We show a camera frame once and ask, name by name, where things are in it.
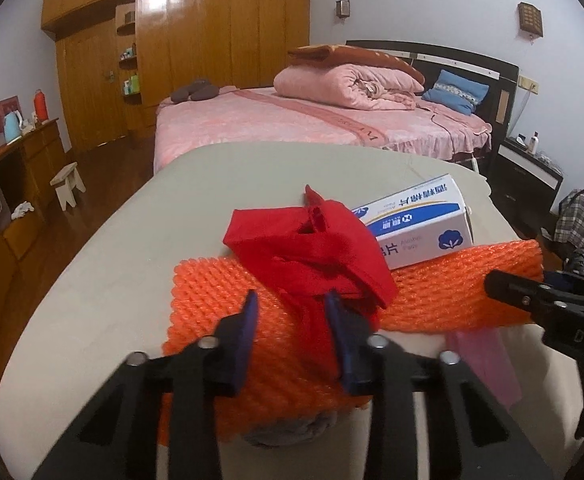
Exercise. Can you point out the grey cloth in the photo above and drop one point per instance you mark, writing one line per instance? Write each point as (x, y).
(292, 432)

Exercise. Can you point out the bed with pink sheet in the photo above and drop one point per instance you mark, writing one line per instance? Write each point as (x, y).
(252, 120)

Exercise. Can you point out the orange foam net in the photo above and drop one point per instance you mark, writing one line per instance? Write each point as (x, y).
(212, 290)

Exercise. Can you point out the pink plastic bag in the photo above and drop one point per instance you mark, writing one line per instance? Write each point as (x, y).
(481, 360)

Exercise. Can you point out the black and white nightstand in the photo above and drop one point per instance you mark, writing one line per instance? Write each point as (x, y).
(526, 175)

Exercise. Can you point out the blue pillow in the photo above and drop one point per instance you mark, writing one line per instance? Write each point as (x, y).
(456, 91)

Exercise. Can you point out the red cloth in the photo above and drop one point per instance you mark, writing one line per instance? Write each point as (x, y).
(292, 250)

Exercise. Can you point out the green packet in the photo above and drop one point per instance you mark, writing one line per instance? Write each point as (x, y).
(132, 84)

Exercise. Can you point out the white bottle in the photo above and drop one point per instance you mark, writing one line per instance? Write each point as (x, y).
(535, 144)

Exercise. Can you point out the small wooden stool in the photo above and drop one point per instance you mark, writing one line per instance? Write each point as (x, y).
(67, 180)

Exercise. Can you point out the dark wooden headboard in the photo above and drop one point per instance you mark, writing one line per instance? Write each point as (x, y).
(471, 62)

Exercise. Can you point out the folded pink quilt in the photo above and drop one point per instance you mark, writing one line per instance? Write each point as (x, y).
(322, 85)

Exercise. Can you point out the red thermos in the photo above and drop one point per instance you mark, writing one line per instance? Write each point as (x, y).
(41, 107)

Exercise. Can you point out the wooden wardrobe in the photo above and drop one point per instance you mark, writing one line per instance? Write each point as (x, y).
(197, 35)

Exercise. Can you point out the small wall lamp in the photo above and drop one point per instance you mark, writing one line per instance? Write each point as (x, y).
(343, 9)

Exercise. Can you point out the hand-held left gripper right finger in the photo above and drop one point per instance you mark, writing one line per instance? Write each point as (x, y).
(341, 340)

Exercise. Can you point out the brown woven wall lamp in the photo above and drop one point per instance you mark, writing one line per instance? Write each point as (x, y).
(530, 19)

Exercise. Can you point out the wooden sideboard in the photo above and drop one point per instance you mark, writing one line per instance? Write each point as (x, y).
(27, 160)

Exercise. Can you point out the wall socket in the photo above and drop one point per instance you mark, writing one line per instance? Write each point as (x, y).
(529, 83)

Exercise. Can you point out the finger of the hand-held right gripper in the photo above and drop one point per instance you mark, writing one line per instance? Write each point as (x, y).
(514, 291)

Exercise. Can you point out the light blue kettle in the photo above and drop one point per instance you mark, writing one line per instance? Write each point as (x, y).
(13, 129)

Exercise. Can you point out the white crumpled cloth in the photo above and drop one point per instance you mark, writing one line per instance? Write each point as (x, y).
(22, 210)

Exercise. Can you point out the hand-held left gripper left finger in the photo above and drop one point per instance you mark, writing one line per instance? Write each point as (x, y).
(248, 320)

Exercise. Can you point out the brown orange pillow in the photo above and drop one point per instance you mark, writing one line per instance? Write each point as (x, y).
(351, 55)

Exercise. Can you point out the white and blue cardboard box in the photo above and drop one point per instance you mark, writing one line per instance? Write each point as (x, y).
(421, 225)

